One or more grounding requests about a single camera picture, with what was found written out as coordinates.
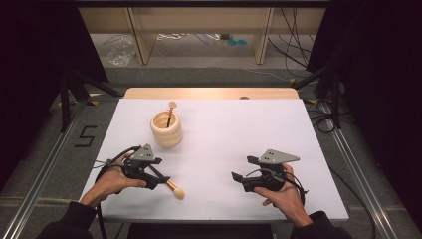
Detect white cord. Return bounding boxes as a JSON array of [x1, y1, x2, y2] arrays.
[[155, 32, 190, 42]]

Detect cream ribbed brush holder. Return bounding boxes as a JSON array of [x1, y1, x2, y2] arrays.
[[149, 110, 184, 149]]

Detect black tripod stand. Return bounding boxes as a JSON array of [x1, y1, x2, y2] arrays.
[[292, 63, 346, 130], [58, 71, 123, 133]]

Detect hanging black cable bundle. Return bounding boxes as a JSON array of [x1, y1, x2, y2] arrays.
[[267, 8, 319, 79]]

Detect person's left hand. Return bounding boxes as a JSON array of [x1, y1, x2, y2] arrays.
[[80, 152, 147, 209]]

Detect hand-held gripper cable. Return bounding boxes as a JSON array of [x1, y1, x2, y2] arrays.
[[246, 165, 377, 239], [94, 144, 142, 239]]

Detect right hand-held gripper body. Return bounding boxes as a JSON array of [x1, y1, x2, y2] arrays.
[[242, 148, 301, 193]]

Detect right hand-held gripper cable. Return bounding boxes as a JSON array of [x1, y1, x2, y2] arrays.
[[246, 165, 377, 239]]

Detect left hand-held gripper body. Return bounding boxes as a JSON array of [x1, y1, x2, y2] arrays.
[[121, 142, 159, 191]]

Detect black curtain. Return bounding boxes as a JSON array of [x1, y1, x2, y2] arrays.
[[307, 0, 422, 230], [0, 0, 110, 190]]

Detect black handled makeup brush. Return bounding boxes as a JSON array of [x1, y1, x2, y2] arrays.
[[165, 101, 178, 129]]

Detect person's dark clothing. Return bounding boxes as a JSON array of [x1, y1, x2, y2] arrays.
[[127, 222, 275, 239]]

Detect person's right hand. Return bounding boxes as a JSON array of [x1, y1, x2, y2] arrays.
[[253, 162, 314, 228]]

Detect aluminium floor rail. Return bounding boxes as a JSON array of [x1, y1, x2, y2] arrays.
[[0, 101, 88, 239], [317, 101, 399, 239]]

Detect left hand-held gripper cable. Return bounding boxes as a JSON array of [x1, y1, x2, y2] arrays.
[[94, 144, 142, 239]]

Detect clear plastic bag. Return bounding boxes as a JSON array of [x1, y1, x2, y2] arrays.
[[105, 35, 137, 68]]

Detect makeup brush with orange ferrule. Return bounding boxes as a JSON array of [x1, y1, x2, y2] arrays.
[[165, 179, 186, 201]]

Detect light wooden desk frame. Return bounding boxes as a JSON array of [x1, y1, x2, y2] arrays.
[[79, 7, 327, 66]]

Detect black floor cables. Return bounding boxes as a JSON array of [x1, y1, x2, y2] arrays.
[[305, 99, 352, 134]]

